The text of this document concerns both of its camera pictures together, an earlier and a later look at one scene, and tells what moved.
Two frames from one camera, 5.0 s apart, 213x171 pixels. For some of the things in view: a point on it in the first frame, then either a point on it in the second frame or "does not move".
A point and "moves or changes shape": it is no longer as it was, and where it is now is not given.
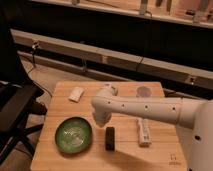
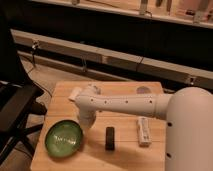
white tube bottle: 144,132 does not move
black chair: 19,97 does not move
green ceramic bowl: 73,135 moves or changes shape
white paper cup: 143,91 does not move
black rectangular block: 110,138 does not move
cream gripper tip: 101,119 -> 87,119
